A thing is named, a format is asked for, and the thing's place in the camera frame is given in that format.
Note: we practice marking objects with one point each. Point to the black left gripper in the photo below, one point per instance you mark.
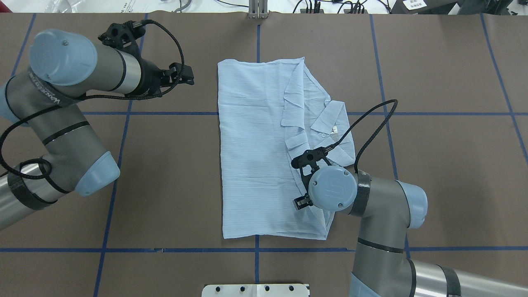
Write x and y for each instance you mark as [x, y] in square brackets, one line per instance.
[151, 78]

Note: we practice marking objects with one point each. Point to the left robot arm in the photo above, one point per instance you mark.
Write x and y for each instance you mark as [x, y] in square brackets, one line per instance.
[63, 67]

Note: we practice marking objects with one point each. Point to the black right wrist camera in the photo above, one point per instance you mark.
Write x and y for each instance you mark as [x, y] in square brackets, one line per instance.
[309, 159]

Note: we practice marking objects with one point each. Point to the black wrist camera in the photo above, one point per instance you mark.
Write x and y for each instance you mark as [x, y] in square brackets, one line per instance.
[124, 36]
[309, 159]

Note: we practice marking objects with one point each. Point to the dark brown labelled box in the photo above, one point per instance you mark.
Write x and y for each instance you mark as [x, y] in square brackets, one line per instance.
[433, 7]

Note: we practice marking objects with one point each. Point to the light blue button-up shirt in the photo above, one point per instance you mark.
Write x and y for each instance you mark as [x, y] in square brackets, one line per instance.
[270, 113]

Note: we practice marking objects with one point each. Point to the aluminium frame post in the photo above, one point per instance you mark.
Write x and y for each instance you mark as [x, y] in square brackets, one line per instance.
[258, 9]

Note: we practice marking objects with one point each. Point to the white camera mast pedestal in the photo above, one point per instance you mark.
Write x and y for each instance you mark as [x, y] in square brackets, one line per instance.
[257, 290]

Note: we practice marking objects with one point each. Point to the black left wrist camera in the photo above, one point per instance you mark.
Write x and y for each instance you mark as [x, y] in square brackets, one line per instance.
[124, 36]

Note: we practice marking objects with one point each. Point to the clear plastic bag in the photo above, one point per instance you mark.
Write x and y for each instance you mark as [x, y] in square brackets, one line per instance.
[74, 6]

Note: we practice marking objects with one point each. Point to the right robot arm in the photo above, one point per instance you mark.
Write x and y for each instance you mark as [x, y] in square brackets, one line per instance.
[387, 209]

